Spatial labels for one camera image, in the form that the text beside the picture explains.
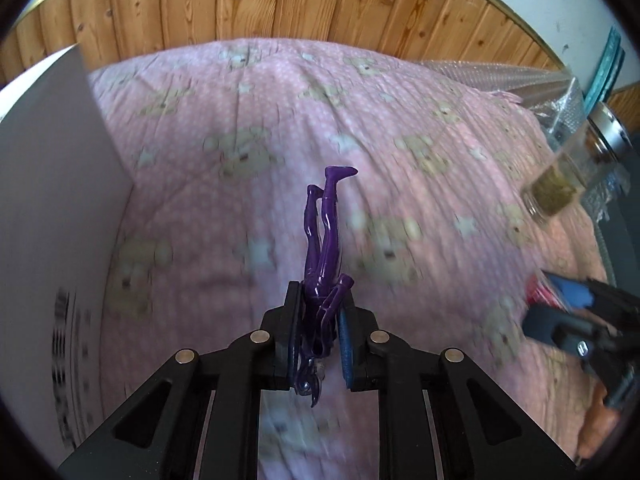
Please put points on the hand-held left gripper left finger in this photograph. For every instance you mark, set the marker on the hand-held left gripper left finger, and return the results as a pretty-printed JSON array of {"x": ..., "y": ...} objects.
[{"x": 292, "y": 355}]

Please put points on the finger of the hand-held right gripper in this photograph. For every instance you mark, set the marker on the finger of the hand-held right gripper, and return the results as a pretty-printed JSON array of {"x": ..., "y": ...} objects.
[
  {"x": 570, "y": 290},
  {"x": 550, "y": 327}
]

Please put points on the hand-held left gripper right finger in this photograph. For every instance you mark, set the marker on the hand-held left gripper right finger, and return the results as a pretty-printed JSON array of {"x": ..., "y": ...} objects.
[{"x": 345, "y": 350}]

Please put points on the red playing card box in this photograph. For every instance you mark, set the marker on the red playing card box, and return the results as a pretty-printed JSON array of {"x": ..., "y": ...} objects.
[{"x": 542, "y": 294}]

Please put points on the purple plastic figurine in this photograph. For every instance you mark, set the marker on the purple plastic figurine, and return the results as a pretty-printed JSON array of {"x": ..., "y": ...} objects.
[{"x": 325, "y": 240}]

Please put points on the white cardboard box yellow tape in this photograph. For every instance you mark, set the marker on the white cardboard box yellow tape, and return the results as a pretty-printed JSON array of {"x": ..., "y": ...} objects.
[{"x": 50, "y": 210}]

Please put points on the person's right forearm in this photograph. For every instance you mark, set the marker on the person's right forearm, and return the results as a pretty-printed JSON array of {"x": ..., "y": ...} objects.
[{"x": 595, "y": 425}]

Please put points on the grey ribbed strip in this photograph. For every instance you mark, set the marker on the grey ribbed strip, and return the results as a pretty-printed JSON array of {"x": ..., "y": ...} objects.
[{"x": 602, "y": 250}]

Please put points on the glass bottle with tea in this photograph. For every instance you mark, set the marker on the glass bottle with tea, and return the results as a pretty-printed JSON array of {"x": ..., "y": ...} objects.
[{"x": 555, "y": 185}]

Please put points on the bubble wrap roll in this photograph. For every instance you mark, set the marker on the bubble wrap roll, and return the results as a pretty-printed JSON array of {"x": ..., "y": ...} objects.
[{"x": 500, "y": 77}]

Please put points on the teal foam board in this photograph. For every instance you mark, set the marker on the teal foam board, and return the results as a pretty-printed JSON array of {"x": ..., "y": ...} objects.
[{"x": 605, "y": 65}]

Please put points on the pink bear print blanket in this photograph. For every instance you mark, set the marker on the pink bear print blanket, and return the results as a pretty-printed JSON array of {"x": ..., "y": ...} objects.
[{"x": 250, "y": 110}]

